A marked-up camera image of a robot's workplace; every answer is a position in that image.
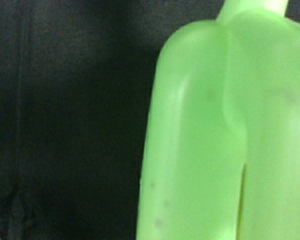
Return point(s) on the green toy watering can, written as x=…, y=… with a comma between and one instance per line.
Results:
x=222, y=150

